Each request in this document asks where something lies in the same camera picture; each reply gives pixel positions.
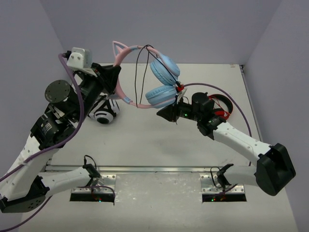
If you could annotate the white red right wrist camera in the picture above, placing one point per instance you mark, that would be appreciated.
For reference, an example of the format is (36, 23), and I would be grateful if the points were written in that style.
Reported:
(181, 90)

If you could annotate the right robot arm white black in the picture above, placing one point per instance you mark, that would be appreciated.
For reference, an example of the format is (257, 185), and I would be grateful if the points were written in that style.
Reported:
(271, 167)

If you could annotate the right metal mounting bracket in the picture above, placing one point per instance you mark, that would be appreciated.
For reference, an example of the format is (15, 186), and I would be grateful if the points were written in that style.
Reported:
(210, 185)

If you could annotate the metal rail front table edge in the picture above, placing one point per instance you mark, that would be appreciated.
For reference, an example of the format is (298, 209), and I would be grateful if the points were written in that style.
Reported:
(134, 169)

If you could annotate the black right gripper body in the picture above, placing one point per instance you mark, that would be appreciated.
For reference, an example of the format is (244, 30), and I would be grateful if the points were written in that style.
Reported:
(186, 111)

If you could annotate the metal mounting bracket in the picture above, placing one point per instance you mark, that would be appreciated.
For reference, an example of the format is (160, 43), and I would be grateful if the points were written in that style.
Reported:
(103, 186)
(210, 185)

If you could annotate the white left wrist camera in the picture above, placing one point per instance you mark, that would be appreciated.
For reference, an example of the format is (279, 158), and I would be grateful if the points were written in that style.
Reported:
(80, 58)

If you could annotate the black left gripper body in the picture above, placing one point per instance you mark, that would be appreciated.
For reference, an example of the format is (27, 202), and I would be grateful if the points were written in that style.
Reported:
(106, 79)

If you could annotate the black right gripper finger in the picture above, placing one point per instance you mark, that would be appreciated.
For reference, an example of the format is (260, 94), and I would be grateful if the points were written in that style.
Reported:
(172, 119)
(170, 111)

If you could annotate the pink blue cat-ear headphones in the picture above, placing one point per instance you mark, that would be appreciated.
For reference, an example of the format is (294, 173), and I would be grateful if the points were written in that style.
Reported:
(160, 78)

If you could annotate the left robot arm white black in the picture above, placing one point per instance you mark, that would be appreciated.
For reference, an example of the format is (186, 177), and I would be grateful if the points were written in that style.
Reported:
(24, 187)

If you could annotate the red black headphones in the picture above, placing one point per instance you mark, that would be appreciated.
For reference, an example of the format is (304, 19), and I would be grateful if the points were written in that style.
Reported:
(223, 105)

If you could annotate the white black headphones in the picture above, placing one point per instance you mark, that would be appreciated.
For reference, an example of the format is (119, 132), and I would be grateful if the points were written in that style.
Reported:
(104, 110)

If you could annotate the left metal mounting bracket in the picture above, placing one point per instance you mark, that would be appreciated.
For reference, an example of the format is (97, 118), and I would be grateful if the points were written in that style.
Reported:
(103, 186)

